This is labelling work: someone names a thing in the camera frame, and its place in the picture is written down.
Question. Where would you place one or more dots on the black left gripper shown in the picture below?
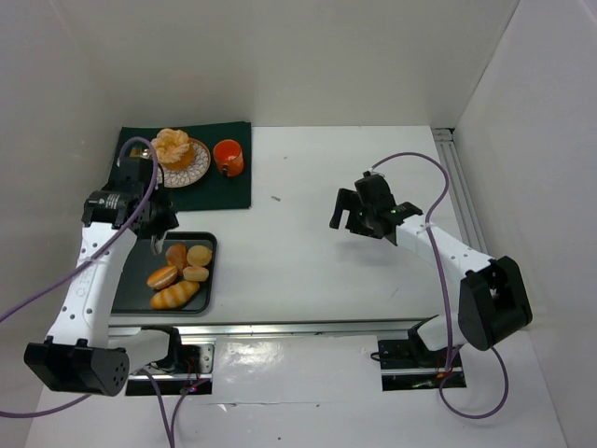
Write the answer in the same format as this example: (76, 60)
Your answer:
(156, 226)

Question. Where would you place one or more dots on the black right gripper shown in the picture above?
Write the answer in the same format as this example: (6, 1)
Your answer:
(356, 215)

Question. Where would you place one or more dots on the brown croissant roll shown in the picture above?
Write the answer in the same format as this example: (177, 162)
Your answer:
(176, 255)

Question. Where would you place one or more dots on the round sugar-topped bun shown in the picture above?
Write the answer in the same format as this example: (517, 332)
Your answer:
(173, 149)

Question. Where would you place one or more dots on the silver metal tongs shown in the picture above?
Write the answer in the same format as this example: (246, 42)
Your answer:
(157, 241)

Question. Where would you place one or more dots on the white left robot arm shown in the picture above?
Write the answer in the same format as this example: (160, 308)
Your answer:
(77, 355)

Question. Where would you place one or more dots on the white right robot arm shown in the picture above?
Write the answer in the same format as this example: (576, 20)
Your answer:
(492, 303)

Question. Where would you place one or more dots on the striped long bread loaf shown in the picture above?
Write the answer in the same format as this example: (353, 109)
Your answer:
(174, 296)

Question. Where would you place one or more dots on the floral patterned plate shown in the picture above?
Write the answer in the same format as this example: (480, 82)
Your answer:
(192, 173)

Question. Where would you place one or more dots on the round yellow bun upper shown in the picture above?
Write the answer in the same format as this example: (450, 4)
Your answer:
(199, 256)

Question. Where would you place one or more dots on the round yellow bun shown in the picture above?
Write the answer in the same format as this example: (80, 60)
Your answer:
(195, 274)
(199, 256)

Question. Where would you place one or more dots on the dark green cloth mat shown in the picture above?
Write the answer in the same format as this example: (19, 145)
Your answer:
(214, 191)

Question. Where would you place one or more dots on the cream sandwich bun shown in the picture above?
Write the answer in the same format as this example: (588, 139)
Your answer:
(162, 277)

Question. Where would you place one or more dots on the round yellow bun lower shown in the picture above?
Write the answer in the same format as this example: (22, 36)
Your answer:
(195, 274)

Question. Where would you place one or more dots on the black baking tray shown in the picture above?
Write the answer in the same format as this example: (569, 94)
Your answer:
(133, 294)

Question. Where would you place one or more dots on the orange mug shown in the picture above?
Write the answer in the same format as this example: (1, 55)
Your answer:
(228, 156)

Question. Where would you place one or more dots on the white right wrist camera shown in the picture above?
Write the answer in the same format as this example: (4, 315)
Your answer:
(372, 173)

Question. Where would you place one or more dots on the aluminium rail right side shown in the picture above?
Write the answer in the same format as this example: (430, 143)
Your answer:
(461, 198)

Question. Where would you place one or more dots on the aluminium rail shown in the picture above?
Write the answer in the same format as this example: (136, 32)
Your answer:
(194, 327)
(461, 198)

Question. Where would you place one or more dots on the aluminium rail front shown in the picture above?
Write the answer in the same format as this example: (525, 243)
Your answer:
(194, 327)

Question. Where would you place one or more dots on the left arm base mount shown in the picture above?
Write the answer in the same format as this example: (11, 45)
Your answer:
(191, 374)

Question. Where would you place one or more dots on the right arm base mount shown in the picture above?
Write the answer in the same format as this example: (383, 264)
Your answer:
(406, 364)

